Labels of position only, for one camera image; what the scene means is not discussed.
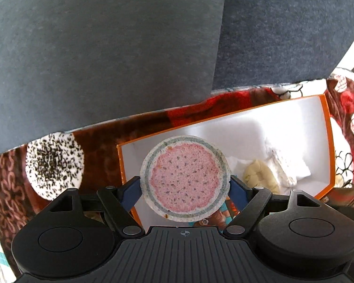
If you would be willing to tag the round watermelon print sponge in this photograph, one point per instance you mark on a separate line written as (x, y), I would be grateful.
(184, 177)

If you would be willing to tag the teal printed face mask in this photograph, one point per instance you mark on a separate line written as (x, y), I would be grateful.
(221, 213)

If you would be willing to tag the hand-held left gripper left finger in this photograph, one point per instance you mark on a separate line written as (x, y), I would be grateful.
(129, 194)

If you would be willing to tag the orange cardboard box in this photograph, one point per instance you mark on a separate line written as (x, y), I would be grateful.
(253, 129)

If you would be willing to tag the dark grey upholstered panel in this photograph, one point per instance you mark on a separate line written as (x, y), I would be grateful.
(135, 50)

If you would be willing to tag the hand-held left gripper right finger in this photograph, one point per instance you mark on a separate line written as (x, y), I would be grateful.
(239, 193)

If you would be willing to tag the cream scrunchie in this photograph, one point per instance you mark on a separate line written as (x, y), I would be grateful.
(261, 175)

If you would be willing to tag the white cloth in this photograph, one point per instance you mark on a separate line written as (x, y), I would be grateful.
(286, 165)

